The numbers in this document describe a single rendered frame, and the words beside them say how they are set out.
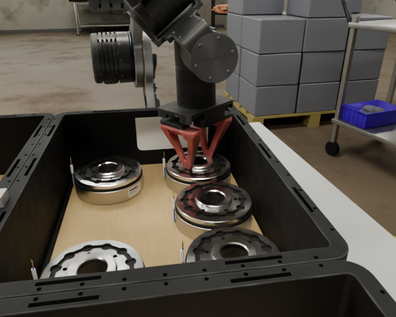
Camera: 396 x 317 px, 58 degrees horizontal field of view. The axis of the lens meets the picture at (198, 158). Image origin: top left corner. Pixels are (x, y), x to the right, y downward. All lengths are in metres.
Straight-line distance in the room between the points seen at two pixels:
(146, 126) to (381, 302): 0.45
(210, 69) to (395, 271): 0.45
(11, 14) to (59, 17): 1.14
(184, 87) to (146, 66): 0.77
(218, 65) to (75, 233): 0.28
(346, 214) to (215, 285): 0.56
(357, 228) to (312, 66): 2.44
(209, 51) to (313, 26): 2.64
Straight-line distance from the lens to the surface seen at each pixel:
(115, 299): 0.26
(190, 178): 0.53
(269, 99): 3.00
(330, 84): 3.23
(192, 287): 0.26
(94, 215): 0.52
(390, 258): 0.71
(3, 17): 10.87
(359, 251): 0.70
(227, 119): 0.54
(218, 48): 0.42
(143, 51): 1.27
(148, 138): 0.62
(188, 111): 0.50
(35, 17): 10.73
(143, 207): 0.52
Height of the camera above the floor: 1.12
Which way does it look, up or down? 26 degrees down
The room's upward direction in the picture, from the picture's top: straight up
